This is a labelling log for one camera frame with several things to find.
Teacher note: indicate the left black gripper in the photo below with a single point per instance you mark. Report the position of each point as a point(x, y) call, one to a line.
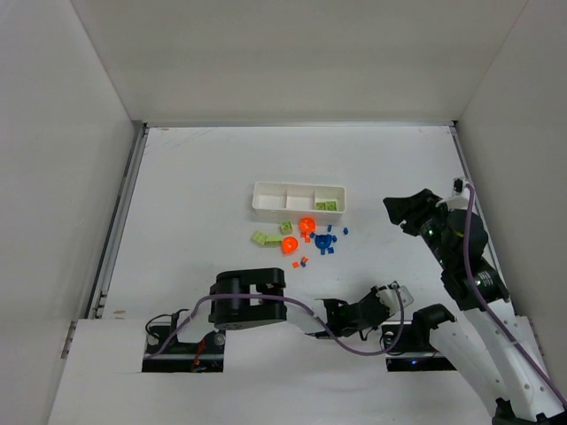
point(372, 305)

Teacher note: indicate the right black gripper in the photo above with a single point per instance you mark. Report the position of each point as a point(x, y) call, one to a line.
point(416, 214)

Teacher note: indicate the blue round lego piece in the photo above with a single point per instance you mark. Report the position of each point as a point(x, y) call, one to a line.
point(324, 243)

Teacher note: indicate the orange round lego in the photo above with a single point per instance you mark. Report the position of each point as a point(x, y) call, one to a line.
point(307, 225)
point(289, 245)

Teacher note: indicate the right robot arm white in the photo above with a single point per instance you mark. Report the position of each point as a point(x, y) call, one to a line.
point(504, 371)

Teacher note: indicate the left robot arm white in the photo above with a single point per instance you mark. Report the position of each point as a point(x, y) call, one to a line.
point(255, 297)

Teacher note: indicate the small orange lego pair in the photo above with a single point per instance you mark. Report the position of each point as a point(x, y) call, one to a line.
point(305, 238)

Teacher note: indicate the green sloped lego brick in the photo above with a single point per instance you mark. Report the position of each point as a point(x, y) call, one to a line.
point(273, 240)

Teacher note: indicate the white three-compartment tray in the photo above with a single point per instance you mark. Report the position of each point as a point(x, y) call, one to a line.
point(282, 201)

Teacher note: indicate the green square lego brick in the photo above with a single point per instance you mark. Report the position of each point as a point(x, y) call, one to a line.
point(286, 227)

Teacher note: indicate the green 2x4 lego brick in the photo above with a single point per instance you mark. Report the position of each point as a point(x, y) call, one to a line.
point(259, 238)

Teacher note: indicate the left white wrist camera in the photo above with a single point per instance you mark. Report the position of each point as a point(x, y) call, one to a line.
point(396, 297)

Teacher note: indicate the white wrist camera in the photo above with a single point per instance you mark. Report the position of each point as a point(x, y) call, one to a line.
point(396, 297)
point(458, 192)

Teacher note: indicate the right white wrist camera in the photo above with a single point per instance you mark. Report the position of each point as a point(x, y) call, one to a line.
point(458, 192)

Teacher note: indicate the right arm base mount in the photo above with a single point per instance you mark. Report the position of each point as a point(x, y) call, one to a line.
point(412, 355)

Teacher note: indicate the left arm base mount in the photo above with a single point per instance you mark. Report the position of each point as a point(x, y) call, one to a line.
point(203, 355)

